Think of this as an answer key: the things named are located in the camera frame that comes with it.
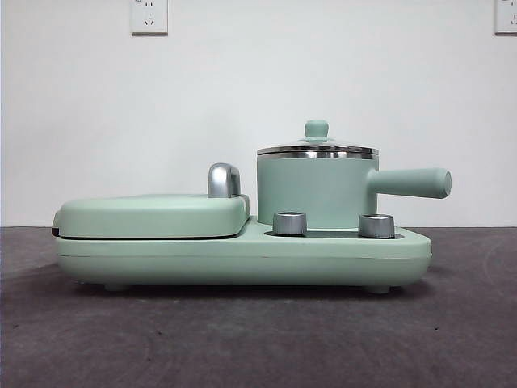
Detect glass lid with green knob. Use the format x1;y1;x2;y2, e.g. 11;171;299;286
257;118;380;157

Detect silver control knob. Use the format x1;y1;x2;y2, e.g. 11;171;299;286
272;211;309;236
357;213;396;238

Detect mint green breakfast machine base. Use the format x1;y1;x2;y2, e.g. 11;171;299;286
54;213;432;293

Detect chrome grill cover handle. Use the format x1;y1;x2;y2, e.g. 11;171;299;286
207;162;243;200

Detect mint green handled pot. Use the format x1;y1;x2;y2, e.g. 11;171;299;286
256;150;453;228

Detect white wall socket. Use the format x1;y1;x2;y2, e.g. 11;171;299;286
494;0;517;36
129;0;169;36

